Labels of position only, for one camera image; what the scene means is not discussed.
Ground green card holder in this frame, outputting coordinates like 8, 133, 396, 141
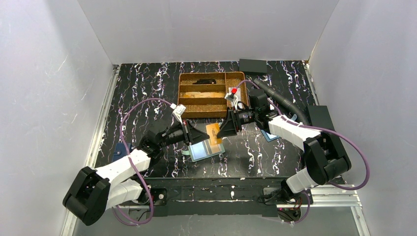
181, 140, 225, 162

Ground orange VIP credit card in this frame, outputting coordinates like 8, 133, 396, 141
206, 123, 222, 146

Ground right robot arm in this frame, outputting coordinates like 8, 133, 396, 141
217, 88, 351, 198

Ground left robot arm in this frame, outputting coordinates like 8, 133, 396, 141
62, 104, 209, 226

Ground bronze card in green holder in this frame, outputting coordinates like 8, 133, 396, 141
205, 141, 225, 156

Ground tan cards in tray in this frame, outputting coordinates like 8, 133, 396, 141
181, 92, 225, 98

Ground dark blue card holder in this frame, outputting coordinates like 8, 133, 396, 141
112, 143, 127, 162

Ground woven brown organizer tray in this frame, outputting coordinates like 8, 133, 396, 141
178, 72, 249, 118

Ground black flat box rear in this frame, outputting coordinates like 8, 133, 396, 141
239, 59, 268, 74

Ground black object in tray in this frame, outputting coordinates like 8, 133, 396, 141
192, 79, 217, 85

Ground black box right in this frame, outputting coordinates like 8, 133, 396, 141
305, 105, 335, 131

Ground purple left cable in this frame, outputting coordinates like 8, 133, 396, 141
112, 98, 178, 227

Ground purple cable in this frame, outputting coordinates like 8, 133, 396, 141
233, 80, 371, 225
112, 98, 178, 227

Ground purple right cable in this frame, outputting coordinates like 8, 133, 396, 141
233, 80, 371, 225

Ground aluminium frame rail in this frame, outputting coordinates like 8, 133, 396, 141
60, 65, 372, 236

